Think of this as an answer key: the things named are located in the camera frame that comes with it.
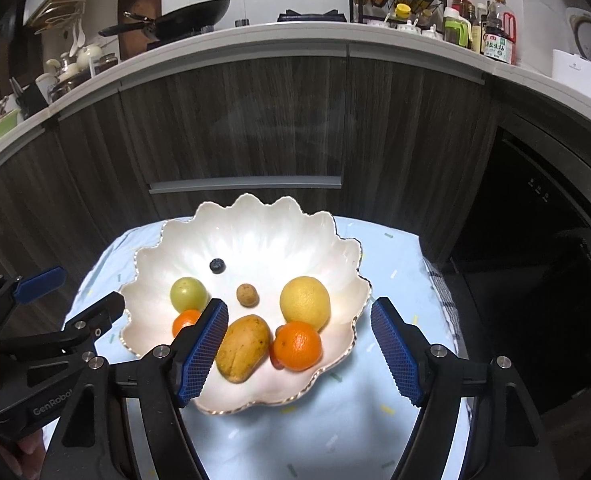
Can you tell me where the orange mandarin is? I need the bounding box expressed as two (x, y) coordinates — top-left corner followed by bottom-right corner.
(172, 309), (204, 338)
(272, 321), (323, 372)

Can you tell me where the black knife block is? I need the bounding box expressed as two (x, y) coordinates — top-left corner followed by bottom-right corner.
(10, 77), (51, 114)

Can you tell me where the wooden cutting board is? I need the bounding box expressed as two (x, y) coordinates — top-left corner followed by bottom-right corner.
(118, 0), (162, 58)

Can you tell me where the round green plum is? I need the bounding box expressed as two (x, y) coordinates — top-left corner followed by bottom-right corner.
(170, 276), (209, 313)

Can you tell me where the slim dark glass bottle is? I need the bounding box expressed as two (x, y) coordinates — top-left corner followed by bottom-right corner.
(470, 2), (489, 53)

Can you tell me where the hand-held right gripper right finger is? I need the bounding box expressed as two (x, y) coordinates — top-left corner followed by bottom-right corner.
(370, 296), (561, 480)

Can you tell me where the white rectangular container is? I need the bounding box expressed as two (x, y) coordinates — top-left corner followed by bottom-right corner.
(551, 49), (591, 106)

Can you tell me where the white scalloped bowl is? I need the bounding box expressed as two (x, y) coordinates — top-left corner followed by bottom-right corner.
(120, 193), (373, 416)

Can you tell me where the black wok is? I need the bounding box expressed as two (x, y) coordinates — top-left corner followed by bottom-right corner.
(98, 0), (231, 43)

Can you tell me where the black built-in dishwasher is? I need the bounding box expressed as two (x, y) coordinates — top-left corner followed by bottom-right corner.
(450, 115), (591, 411)

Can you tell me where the person's left hand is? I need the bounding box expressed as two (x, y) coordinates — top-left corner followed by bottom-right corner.
(13, 427), (49, 480)

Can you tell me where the yellow lemon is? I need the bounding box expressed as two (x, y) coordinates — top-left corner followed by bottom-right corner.
(280, 276), (331, 332)

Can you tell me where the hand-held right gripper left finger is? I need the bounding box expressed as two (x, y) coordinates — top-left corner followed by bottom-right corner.
(58, 298), (230, 480)

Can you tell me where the dark wood kitchen cabinet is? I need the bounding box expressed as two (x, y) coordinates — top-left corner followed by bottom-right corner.
(0, 40), (591, 411)

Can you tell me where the white hanging ladle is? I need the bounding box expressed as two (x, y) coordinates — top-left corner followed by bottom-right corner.
(70, 22), (89, 59)

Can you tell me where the yellow mango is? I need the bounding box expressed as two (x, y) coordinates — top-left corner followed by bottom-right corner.
(217, 314), (272, 384)

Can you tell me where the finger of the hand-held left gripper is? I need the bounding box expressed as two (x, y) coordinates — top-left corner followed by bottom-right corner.
(0, 266), (67, 346)
(0, 291), (126, 378)

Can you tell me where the light blue patterned cloth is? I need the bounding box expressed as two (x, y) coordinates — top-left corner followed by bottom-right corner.
(43, 215), (469, 480)

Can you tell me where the white teapot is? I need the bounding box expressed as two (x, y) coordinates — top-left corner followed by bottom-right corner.
(78, 44), (104, 69)

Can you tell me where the black gas stove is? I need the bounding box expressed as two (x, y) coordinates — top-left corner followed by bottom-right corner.
(146, 8), (347, 51)

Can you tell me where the green oil jug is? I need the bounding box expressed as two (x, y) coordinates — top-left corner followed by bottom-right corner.
(443, 7), (471, 47)

